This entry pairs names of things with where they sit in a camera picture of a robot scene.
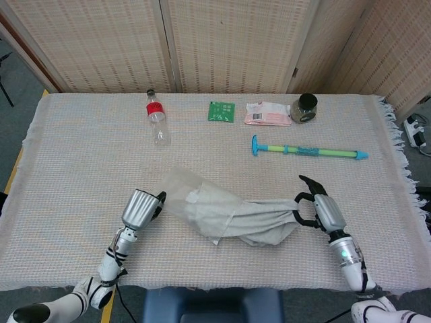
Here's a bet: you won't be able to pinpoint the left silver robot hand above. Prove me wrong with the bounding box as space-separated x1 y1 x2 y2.
120 188 168 233

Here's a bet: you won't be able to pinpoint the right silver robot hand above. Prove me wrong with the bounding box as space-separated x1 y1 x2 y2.
294 174 348 236

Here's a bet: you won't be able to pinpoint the transparent plastic bag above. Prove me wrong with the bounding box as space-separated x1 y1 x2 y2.
158 167 248 247

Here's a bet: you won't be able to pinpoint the white clothes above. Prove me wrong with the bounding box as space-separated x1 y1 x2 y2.
183 196 302 248

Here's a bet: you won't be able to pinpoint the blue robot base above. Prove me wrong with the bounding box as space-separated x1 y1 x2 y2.
142 287 286 323

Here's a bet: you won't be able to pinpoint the green and blue water pump toy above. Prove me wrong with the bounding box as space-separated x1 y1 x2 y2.
250 134 369 161

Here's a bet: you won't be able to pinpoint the woven white tablecloth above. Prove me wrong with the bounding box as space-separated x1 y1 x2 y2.
0 92 431 294

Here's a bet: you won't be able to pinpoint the clear bottle with red label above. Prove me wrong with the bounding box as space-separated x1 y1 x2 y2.
145 89 172 147

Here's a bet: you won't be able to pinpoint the black-lidded glass jar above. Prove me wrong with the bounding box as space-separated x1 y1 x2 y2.
290 93 319 125

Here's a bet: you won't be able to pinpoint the pink wipes packet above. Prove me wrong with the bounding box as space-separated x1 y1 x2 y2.
244 100 293 128

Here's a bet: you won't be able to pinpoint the white power strip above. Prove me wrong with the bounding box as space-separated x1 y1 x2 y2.
403 113 429 149

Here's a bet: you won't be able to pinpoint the green flat packet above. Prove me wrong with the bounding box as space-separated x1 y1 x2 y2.
207 100 236 124

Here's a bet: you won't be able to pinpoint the woven folding screen panel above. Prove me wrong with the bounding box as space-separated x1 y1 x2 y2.
0 0 179 95
160 0 321 96
286 0 371 96
323 0 431 116

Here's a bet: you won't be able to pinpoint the black stand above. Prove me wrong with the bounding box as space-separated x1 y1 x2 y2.
0 50 15 108

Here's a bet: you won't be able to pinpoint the black cable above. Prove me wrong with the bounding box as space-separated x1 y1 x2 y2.
115 284 136 323

